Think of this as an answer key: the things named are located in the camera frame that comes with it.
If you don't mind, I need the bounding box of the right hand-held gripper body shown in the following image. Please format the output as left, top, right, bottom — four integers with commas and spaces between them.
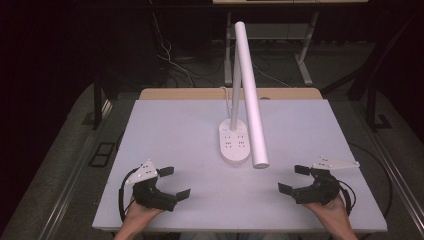
292, 155, 361, 206

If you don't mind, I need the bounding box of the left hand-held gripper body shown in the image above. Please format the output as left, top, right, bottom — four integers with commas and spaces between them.
125, 158, 178, 213

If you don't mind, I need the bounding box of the white desk lamp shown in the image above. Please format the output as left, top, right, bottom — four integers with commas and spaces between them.
218, 20, 270, 169

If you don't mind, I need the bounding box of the person's left hand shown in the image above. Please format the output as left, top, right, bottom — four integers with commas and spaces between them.
120, 197, 165, 232

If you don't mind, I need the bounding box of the person's right hand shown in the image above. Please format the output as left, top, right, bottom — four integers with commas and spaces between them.
303, 195, 355, 235

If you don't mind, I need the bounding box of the black metal stand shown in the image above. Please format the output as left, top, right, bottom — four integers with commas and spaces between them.
91, 64, 113, 131
320, 13, 394, 132

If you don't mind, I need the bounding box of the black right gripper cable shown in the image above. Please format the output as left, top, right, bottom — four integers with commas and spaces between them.
336, 179, 357, 217

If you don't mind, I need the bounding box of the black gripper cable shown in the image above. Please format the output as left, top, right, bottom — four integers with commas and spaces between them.
117, 169, 137, 223
336, 179, 357, 217

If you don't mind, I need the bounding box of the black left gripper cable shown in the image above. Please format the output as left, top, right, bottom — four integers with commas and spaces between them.
117, 169, 137, 223

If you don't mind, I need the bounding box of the black floor socket frame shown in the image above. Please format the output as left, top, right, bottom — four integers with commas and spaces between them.
87, 142, 116, 169

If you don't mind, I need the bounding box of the thin black floor cable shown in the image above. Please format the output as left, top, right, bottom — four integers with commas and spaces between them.
347, 142, 394, 219

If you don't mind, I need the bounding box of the white lamp cable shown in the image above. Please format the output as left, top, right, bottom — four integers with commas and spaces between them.
219, 86, 233, 118

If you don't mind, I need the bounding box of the white floor cable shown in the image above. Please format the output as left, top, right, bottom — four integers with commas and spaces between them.
151, 12, 196, 88

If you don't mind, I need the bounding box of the white metal frame desk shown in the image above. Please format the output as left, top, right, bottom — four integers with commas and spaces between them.
212, 0, 370, 87

